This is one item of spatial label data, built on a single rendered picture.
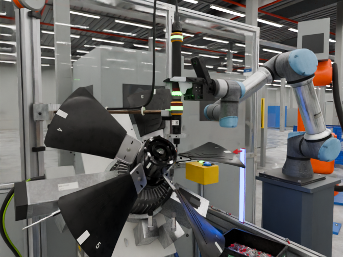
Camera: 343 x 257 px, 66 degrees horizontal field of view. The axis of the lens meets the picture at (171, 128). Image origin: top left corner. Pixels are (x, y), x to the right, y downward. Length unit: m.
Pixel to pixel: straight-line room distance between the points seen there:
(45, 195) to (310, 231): 1.17
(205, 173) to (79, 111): 0.72
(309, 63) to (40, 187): 1.12
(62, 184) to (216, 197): 1.44
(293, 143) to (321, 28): 3.56
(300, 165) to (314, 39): 3.54
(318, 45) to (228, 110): 3.84
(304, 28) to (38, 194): 4.55
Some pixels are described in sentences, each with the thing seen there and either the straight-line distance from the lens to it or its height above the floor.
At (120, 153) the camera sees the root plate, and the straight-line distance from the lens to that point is 0.91.
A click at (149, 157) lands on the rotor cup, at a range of 0.83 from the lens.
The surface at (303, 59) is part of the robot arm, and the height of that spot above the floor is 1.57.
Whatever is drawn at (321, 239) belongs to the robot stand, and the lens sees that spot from 1.60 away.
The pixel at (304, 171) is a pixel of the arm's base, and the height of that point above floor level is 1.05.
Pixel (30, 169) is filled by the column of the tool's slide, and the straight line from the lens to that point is 1.36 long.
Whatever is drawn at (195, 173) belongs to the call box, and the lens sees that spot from 1.40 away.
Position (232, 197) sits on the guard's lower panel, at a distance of 2.26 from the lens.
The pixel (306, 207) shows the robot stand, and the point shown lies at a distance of 1.45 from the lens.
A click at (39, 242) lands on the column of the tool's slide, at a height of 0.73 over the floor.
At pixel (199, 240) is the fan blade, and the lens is 0.80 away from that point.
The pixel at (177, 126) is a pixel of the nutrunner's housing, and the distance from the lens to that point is 0.94.
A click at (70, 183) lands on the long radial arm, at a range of 0.92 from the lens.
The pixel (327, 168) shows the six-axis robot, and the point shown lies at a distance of 4.75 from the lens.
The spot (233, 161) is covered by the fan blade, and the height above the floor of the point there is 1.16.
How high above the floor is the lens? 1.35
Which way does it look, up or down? 4 degrees down
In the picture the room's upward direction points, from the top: straight up
